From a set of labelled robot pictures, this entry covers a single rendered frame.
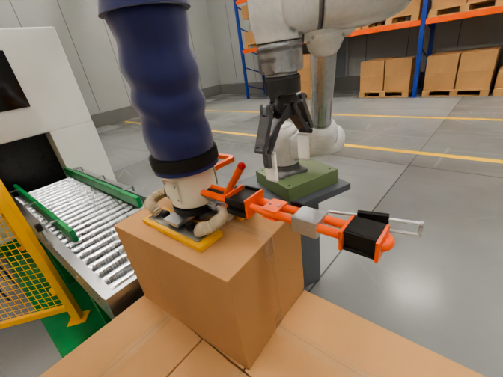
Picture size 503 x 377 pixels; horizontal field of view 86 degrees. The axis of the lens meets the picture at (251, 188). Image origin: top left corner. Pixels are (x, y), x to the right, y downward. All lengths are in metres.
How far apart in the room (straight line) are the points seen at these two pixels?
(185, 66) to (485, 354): 1.85
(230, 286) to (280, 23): 0.61
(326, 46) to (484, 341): 1.64
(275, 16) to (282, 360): 0.97
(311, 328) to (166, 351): 0.54
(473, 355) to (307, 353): 1.03
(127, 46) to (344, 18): 0.53
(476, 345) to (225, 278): 1.47
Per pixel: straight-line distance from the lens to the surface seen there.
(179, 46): 0.83
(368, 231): 0.62
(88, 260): 1.85
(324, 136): 1.40
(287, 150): 1.45
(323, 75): 1.22
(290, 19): 0.55
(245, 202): 0.74
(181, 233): 0.92
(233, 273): 0.76
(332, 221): 0.67
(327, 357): 1.07
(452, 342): 1.90
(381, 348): 1.11
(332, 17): 0.57
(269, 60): 0.56
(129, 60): 0.83
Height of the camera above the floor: 1.46
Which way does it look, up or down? 26 degrees down
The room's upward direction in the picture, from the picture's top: 9 degrees counter-clockwise
